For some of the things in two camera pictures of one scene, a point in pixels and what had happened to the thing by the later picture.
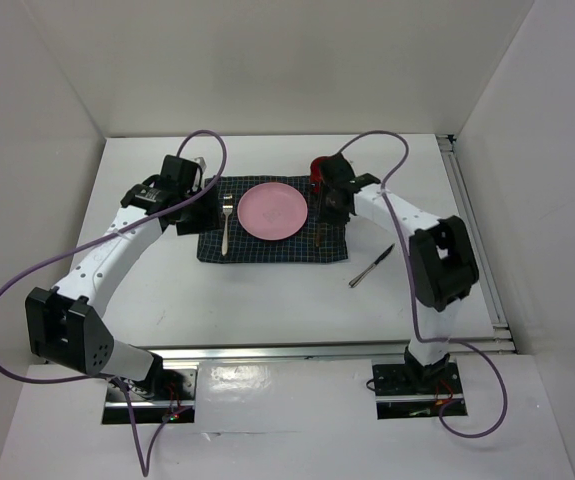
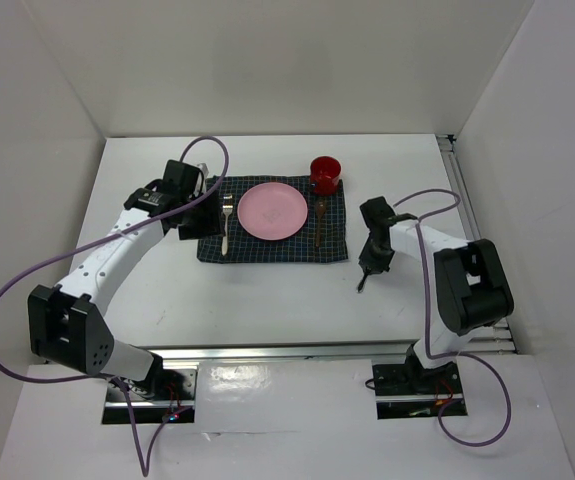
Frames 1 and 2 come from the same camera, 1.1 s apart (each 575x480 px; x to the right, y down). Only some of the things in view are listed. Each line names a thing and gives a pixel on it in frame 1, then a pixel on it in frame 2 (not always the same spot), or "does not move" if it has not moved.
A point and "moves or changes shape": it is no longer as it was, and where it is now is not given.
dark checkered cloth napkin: [311, 243] does not move
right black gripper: [329, 216] to [377, 266]
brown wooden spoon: [318, 228] does not move
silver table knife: [362, 274] moves or changes shape
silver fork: [227, 207] does not move
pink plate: [272, 211] does not move
